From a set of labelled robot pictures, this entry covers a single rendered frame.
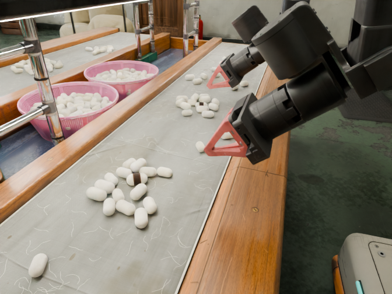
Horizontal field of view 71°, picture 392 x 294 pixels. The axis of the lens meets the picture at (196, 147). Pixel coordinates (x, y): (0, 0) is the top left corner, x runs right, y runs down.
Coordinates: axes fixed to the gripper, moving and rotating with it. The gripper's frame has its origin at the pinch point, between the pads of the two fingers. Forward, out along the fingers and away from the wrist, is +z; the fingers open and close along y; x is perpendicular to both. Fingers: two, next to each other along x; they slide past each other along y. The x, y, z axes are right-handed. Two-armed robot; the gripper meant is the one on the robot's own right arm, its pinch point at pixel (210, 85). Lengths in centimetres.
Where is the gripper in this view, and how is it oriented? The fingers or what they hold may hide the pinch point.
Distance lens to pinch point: 79.7
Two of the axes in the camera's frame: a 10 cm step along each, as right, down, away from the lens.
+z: -7.4, 4.0, 5.4
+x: 6.0, 7.6, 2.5
